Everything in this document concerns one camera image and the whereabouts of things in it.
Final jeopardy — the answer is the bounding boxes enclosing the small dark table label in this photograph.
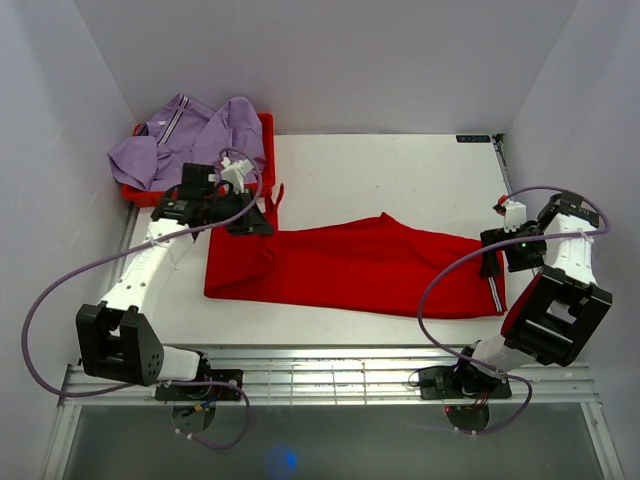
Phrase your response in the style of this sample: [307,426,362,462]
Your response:
[455,134,492,143]

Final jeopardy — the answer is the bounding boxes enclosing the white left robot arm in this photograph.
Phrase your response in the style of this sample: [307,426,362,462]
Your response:
[76,151,273,400]

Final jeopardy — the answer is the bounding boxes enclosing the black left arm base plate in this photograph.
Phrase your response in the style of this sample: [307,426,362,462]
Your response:
[154,369,244,403]

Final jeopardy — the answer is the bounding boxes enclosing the red trousers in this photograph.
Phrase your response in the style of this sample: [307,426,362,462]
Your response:
[204,213,507,319]

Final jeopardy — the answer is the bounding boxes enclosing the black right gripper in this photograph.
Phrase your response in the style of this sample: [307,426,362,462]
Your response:
[478,224,548,279]

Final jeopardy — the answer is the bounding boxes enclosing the aluminium side table rail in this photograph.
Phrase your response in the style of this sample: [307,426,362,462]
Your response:
[491,134,513,194]

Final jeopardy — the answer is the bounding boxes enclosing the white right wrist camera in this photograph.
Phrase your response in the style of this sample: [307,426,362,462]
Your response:
[493,196,528,233]

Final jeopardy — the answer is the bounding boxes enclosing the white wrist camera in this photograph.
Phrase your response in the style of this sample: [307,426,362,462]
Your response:
[219,157,253,193]
[493,196,528,233]

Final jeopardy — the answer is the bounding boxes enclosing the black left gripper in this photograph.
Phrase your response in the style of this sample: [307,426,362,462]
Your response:
[203,187,275,237]

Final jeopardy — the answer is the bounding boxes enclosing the purple shirt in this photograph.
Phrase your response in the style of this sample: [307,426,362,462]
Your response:
[108,94,267,192]

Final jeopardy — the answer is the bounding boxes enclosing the aluminium table edge rail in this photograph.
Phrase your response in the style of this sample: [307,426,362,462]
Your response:
[58,344,600,407]

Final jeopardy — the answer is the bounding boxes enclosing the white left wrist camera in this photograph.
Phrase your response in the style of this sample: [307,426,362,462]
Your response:
[219,157,253,193]

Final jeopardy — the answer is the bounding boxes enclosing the red plastic bin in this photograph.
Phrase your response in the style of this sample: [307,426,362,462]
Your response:
[120,112,276,208]

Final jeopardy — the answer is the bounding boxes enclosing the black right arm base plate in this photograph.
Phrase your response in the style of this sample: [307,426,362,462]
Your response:
[417,366,512,400]

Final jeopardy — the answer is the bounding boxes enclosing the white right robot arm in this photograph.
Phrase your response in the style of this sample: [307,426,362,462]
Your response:
[451,191,613,397]

